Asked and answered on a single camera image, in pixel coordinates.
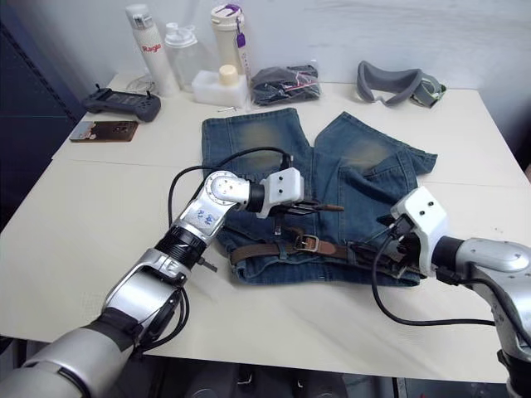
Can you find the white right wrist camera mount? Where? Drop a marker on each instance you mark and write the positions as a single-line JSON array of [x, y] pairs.
[[427, 215]]

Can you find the grey handheld controller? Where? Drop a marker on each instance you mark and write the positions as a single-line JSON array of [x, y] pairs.
[[120, 101]]

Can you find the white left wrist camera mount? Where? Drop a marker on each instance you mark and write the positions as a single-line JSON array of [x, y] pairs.
[[282, 186]]

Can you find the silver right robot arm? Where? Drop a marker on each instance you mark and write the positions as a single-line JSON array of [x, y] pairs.
[[498, 257]]

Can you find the clear plastic shaker bottle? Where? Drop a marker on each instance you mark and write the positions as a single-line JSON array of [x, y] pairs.
[[184, 58]]

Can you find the brown flat phone case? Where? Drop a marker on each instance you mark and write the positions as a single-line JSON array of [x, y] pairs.
[[112, 130]]

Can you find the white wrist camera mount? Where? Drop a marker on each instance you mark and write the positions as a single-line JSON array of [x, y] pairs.
[[427, 215], [282, 186]]

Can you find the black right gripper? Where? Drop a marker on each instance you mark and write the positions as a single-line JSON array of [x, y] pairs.
[[408, 250]]

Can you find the cream round cap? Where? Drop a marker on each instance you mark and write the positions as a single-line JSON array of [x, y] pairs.
[[229, 75]]

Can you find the brown braided belt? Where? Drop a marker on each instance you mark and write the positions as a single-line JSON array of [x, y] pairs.
[[257, 250]]

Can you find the white foam block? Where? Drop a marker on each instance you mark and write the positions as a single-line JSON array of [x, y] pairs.
[[207, 90]]

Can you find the dark blue metal cabinet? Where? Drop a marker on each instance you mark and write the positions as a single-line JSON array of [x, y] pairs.
[[29, 124]]

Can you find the grey padded goggles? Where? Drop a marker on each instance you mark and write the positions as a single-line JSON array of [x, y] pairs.
[[381, 79]]

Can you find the plastic bag of black items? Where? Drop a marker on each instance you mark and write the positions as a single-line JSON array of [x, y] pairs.
[[282, 87]]

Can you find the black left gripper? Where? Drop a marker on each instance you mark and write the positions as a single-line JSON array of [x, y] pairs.
[[286, 209]]

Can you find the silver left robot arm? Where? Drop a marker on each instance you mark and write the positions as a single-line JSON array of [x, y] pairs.
[[137, 282]]

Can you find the white Raglo bottle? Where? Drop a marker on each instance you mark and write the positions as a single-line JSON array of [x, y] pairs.
[[155, 62]]

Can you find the cream tumbler with purple lid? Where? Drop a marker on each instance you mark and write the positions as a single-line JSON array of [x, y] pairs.
[[228, 45]]

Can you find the blue denim shorts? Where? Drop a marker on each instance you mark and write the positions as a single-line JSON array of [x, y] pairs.
[[249, 137]]

